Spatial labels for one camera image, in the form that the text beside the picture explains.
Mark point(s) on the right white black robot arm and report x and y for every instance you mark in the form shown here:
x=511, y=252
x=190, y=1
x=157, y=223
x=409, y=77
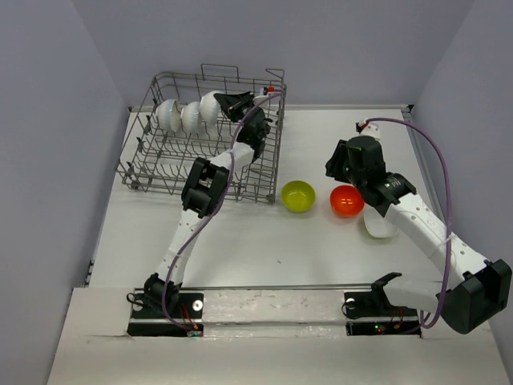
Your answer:
x=473, y=288

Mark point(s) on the orange bowl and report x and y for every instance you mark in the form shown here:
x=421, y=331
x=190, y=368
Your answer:
x=346, y=200

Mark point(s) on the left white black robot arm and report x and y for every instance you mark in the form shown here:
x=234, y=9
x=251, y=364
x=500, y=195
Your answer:
x=205, y=190

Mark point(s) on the grey wire dish rack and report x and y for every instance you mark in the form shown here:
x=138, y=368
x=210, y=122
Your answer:
x=156, y=159

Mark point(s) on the white square bowl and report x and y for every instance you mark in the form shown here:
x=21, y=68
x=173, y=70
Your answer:
x=377, y=226

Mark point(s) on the white round bowl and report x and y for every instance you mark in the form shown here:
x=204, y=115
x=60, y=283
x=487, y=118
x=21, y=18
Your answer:
x=168, y=115
x=191, y=117
x=209, y=108

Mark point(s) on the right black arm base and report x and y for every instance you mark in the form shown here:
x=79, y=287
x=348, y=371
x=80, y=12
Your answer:
x=372, y=314

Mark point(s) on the lime green bowl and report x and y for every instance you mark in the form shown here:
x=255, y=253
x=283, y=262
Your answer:
x=298, y=196

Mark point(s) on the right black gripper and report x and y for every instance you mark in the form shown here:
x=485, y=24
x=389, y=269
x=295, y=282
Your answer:
x=334, y=163

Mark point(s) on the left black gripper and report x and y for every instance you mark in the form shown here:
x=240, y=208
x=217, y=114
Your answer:
x=232, y=103

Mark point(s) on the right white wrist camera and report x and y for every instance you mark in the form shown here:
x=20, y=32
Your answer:
x=371, y=129

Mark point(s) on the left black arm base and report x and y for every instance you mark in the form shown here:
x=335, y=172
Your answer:
x=164, y=310

